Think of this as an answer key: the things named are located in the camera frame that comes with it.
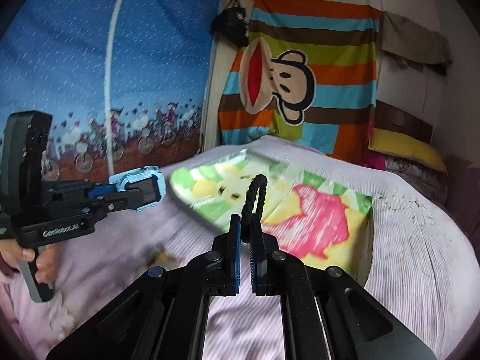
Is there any light blue smart watch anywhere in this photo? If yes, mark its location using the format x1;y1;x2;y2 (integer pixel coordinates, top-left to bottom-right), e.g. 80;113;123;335
108;166;166;212

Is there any black braided hair tie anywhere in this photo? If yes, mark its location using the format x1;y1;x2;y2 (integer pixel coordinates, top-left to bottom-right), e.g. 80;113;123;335
239;173;269;245

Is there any left hand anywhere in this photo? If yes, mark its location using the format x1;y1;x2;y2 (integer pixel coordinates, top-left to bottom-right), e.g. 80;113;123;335
0;239;61;285

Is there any grey cardboard tray box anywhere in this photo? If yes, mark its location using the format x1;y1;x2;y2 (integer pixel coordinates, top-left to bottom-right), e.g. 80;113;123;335
168;148;376;285

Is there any colourful cartoon cloth liner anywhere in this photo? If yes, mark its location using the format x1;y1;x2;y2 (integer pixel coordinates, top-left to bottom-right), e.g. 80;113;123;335
169;150;374;271

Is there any blue fabric wardrobe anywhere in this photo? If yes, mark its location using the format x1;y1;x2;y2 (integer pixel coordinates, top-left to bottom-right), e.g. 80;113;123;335
1;0;220;181

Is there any yellow pillow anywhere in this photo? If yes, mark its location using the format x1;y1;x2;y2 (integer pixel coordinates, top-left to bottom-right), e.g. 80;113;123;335
368;128;448;175

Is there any dark wooden headboard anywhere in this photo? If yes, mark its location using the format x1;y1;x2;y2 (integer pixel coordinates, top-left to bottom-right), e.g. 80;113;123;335
373;100;433;144

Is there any black hanging bag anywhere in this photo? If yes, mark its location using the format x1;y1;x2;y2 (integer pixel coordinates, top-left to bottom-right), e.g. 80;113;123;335
211;7;249;48

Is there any striped monkey blanket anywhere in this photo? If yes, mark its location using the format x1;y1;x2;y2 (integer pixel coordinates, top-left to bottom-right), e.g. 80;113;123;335
218;0;381;165

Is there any brown hanging cloth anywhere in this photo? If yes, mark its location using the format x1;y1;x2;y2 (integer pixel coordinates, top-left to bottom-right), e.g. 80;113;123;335
381;11;453;77

